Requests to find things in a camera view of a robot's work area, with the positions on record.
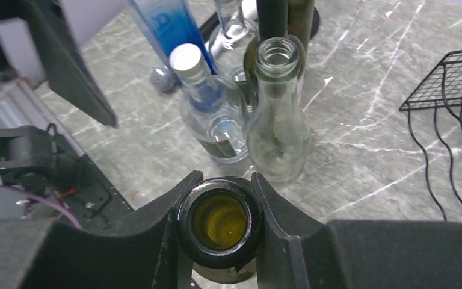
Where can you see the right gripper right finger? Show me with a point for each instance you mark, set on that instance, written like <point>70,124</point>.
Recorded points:
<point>300,252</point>

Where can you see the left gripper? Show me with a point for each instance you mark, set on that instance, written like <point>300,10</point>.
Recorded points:
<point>0,36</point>

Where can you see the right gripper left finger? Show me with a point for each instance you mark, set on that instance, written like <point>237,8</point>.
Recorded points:
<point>139,250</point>

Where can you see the dark green wine bottle front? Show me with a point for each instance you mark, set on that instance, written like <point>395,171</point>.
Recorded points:
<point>220,226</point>

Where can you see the clear glass bottle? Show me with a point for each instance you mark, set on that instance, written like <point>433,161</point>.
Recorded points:
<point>279,137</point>

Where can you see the clear round bottle front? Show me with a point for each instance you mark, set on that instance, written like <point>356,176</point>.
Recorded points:
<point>212,107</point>

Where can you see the clear round bottle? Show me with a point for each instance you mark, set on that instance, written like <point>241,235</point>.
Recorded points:
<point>212,107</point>
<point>229,40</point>

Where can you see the dark wine bottle black neck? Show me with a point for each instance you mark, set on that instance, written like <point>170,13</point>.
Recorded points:
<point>273,22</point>

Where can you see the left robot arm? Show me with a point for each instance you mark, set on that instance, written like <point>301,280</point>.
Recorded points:
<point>37,158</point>

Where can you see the blue square glass bottle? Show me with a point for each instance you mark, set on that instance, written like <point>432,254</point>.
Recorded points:
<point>166,25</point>

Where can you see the clear round bottle rear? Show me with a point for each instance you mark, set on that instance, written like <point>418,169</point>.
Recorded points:
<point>229,40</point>

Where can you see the dark wine bottle silver neck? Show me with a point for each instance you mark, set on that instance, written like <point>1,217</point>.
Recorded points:
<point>300,20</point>

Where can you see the black wire wine rack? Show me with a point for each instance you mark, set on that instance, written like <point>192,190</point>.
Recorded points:
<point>440,93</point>

